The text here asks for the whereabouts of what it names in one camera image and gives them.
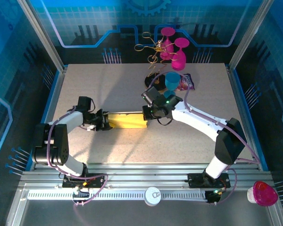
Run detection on yellow and white paper box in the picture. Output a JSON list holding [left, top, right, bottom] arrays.
[[108, 112, 149, 129]]

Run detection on blue plastic goblet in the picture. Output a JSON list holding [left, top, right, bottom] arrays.
[[164, 72, 181, 97]]

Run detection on purple snack packet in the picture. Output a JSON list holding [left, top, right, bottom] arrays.
[[175, 73, 196, 91]]

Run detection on white pull-tab tin can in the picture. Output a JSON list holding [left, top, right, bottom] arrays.
[[144, 186, 162, 207]]

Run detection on gold wire stand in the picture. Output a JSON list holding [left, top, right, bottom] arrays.
[[134, 32, 180, 91]]

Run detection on aluminium left side rail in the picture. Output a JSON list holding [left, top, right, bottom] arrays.
[[33, 65, 68, 171]]

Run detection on aluminium rail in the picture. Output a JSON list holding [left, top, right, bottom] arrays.
[[33, 65, 68, 171], [226, 65, 268, 171]]

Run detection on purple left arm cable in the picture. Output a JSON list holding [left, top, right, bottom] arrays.
[[46, 105, 108, 208]]

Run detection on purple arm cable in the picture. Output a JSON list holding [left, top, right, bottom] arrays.
[[149, 72, 261, 207], [46, 105, 108, 208]]

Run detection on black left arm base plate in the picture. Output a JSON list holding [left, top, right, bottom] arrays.
[[62, 173, 110, 189]]

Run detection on aluminium front frame rails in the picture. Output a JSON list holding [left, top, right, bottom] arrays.
[[18, 162, 274, 191]]

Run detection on slotted white cable duct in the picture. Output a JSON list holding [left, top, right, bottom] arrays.
[[27, 190, 215, 201]]

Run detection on aluminium right side rail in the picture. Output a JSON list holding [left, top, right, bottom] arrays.
[[226, 65, 268, 171]]

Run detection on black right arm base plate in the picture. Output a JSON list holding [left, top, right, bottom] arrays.
[[187, 173, 231, 189]]

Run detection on aluminium left frame post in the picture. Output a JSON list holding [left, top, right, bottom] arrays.
[[17, 0, 67, 73]]

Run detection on aluminium frame post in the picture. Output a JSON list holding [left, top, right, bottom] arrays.
[[227, 0, 267, 71], [17, 0, 67, 73]]

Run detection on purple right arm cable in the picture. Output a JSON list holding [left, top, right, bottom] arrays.
[[149, 72, 261, 207]]

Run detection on aluminium right frame post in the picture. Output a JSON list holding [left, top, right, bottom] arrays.
[[227, 0, 267, 71]]

